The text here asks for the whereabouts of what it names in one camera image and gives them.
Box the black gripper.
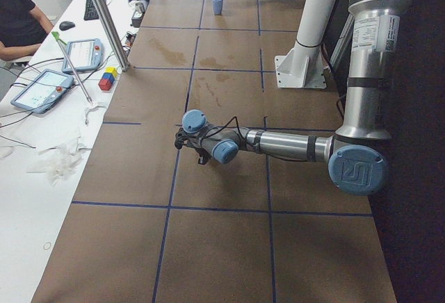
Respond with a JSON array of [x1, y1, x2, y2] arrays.
[[195, 147, 212, 165]]

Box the blue plastic cup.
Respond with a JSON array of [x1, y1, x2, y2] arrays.
[[211, 0, 224, 15]]

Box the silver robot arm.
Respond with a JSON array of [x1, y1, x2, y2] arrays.
[[175, 0, 412, 195]]

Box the red block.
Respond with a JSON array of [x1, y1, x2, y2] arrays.
[[98, 78, 115, 91]]

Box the blue block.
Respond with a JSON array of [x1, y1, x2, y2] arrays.
[[103, 72, 116, 82]]

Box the yellow block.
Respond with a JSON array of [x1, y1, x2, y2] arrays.
[[105, 67, 118, 77]]

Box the crumpled white tissues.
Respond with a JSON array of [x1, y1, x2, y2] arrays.
[[26, 133, 90, 186]]

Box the far blue teach pendant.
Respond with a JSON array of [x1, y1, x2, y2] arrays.
[[66, 38, 104, 72]]

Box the blue teach pendant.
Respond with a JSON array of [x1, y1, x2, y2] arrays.
[[10, 69, 74, 114], [66, 38, 104, 72]]

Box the steel cup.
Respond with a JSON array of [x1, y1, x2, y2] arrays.
[[135, 1, 147, 14]]

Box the near blue teach pendant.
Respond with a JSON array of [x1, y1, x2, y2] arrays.
[[10, 69, 74, 114]]

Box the black keyboard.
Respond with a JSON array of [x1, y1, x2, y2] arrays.
[[83, 0, 106, 21]]

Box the black computer mouse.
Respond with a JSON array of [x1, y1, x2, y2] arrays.
[[59, 21, 76, 31]]

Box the person in black shirt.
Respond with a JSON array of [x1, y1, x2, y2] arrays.
[[1, 0, 54, 61]]

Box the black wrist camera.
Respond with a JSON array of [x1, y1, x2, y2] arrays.
[[175, 127, 188, 150]]

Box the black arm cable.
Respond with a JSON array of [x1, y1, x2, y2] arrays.
[[184, 116, 251, 144]]

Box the aluminium frame post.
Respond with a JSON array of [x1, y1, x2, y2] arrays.
[[93, 0, 130, 72]]

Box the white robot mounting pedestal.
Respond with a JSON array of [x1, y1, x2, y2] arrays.
[[275, 0, 336, 89]]

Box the green handled reacher grabber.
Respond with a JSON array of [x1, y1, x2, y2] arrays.
[[51, 31, 93, 105]]

